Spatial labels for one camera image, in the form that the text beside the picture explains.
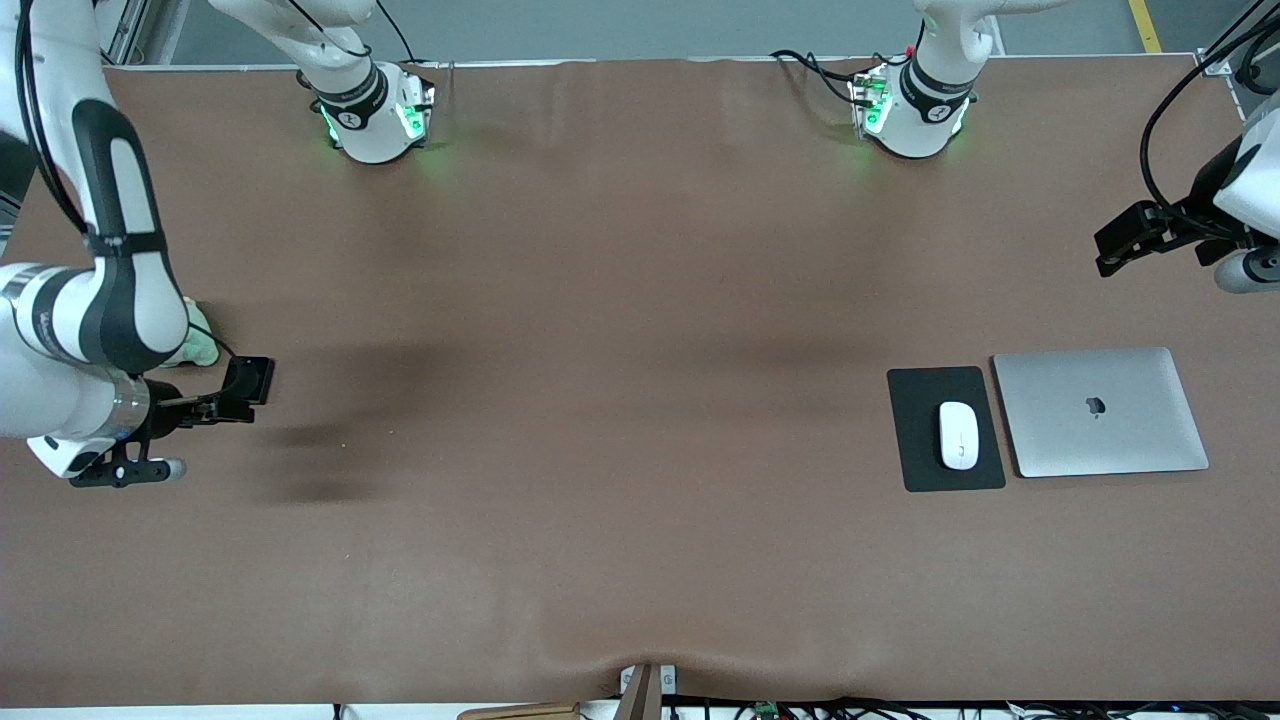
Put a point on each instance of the black mouse pad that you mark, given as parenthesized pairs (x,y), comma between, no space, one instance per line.
(915,430)

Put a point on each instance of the brown table cover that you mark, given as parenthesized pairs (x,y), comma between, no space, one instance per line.
(640,560)

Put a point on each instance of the aluminium frame profile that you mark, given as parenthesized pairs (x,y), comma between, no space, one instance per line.
(1225,55)
(125,30)

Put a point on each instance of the white computer mouse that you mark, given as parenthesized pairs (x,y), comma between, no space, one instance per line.
(958,435)

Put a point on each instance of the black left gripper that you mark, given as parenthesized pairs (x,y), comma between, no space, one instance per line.
(1203,197)

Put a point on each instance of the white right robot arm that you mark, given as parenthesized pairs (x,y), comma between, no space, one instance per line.
(120,300)

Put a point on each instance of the brown post with bracket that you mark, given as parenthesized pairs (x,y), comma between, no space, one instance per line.
(645,695)

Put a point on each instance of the silver laptop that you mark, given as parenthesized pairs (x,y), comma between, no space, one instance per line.
(1100,412)

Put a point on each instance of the wooden board piece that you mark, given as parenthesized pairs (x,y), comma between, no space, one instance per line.
(520,712)

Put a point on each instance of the green dinosaur plush toy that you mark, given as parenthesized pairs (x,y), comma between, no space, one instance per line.
(200,345)

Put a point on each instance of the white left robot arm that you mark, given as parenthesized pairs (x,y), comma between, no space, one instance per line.
(920,115)

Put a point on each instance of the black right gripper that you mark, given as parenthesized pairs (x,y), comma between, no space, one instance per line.
(165,415)

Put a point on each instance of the black phone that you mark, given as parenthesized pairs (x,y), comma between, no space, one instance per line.
(250,380)

